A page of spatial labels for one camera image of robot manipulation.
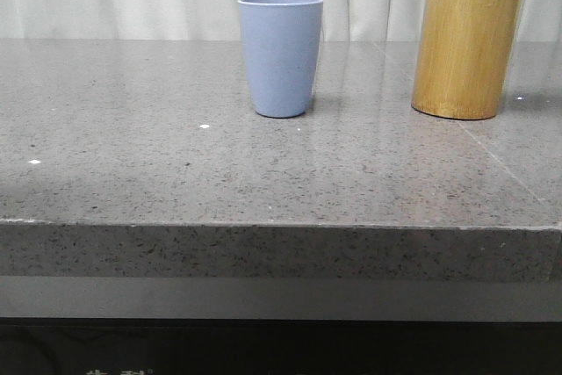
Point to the blue plastic cup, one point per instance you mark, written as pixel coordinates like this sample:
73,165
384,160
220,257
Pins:
280,40

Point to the bamboo cylinder holder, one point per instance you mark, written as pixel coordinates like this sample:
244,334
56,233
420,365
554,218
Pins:
463,57

